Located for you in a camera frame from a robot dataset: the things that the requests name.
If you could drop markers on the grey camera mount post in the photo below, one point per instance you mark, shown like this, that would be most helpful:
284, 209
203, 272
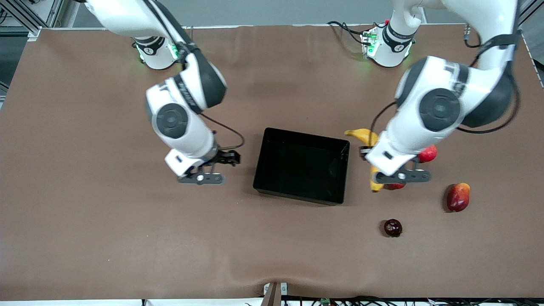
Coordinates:
272, 297

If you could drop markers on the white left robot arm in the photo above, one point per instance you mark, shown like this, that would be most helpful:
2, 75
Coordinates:
403, 140

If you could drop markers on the red yellow mango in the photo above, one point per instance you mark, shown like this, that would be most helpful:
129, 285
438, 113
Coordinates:
458, 197

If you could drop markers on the red pomegranate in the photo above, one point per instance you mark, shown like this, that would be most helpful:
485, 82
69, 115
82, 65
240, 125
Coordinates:
429, 154

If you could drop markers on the white dashed edge tape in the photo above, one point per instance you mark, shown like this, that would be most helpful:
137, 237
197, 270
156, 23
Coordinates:
532, 59

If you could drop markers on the brown table mat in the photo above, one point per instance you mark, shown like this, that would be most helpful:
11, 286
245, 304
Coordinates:
127, 233

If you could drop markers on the red yellow apple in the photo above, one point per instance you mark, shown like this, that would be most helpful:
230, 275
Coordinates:
395, 186

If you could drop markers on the aluminium frame profile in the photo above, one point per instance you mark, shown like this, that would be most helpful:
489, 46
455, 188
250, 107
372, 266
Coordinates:
25, 17
533, 8

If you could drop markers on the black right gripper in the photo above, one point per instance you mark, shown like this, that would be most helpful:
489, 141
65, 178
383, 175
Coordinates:
225, 157

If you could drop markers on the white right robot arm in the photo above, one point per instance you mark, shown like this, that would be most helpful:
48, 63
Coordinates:
193, 140

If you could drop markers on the black rectangular plastic box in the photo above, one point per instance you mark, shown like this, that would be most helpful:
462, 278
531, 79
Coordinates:
297, 170

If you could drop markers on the dark purple mangosteen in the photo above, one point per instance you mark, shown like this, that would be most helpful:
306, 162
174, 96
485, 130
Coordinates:
393, 228

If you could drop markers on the yellow banana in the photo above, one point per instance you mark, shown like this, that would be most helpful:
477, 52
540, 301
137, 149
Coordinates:
361, 135

